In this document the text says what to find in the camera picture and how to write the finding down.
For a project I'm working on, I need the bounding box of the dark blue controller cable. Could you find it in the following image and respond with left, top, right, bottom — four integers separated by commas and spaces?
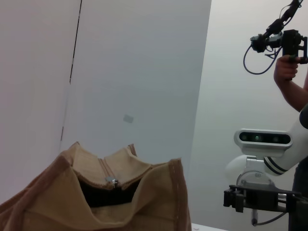
243, 44, 278, 75

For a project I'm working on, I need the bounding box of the person's bare forearm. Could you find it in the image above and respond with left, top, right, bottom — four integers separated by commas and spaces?
275, 78, 308, 114

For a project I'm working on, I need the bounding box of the right gripper connector cable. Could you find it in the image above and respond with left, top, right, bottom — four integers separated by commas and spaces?
250, 208, 289, 227

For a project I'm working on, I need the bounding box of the khaki canvas food bag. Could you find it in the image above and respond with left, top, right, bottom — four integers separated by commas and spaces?
0, 141, 193, 231

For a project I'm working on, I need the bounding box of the person's bare hand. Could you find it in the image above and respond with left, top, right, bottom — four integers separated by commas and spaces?
273, 54, 301, 83

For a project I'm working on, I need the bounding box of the black handheld teleoperation controller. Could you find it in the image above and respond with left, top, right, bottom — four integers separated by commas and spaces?
249, 0, 308, 81

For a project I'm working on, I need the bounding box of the silver metal zipper slider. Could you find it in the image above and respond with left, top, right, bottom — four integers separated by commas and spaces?
105, 176, 120, 189

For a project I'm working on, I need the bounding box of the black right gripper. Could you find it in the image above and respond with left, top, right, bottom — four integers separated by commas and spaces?
223, 184, 308, 214

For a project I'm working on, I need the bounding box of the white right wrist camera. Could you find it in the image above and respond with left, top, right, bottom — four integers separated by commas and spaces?
234, 128, 294, 157

